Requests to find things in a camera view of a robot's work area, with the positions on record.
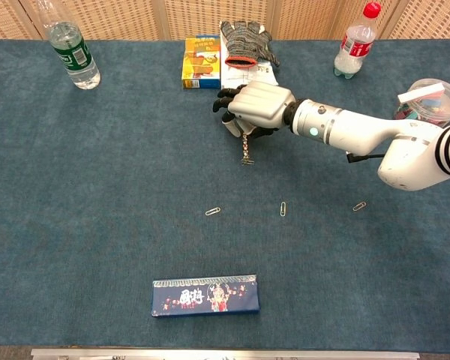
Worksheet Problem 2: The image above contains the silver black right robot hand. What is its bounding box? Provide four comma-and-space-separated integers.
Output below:
211, 79, 298, 140

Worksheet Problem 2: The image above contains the magnetic bead rod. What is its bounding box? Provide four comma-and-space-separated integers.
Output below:
240, 133, 256, 167

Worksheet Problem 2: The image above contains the clear container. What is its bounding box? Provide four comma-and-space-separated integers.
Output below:
393, 77, 450, 129

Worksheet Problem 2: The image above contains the grey knit work glove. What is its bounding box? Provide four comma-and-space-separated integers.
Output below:
220, 19, 281, 71

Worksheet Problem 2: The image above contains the yellow orange printed box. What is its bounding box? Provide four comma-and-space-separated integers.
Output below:
181, 34, 222, 90

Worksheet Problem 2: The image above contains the red label plastic bottle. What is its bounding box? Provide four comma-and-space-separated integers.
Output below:
333, 1, 383, 79

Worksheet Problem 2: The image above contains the blue felt table cloth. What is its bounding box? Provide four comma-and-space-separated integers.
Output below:
0, 37, 450, 348

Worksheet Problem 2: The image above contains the woven beige folding screen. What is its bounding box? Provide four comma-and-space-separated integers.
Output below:
0, 0, 450, 41

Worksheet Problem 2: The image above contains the white rectangular block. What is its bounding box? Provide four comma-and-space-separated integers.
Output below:
397, 82, 446, 105

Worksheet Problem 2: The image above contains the green label water bottle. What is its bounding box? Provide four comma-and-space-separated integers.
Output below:
35, 0, 102, 91

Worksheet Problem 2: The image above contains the dark blue printed pencil box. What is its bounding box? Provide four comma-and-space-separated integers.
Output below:
151, 274, 262, 319

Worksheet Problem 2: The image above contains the aluminium profile rail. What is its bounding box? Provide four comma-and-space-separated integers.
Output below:
30, 348, 422, 360

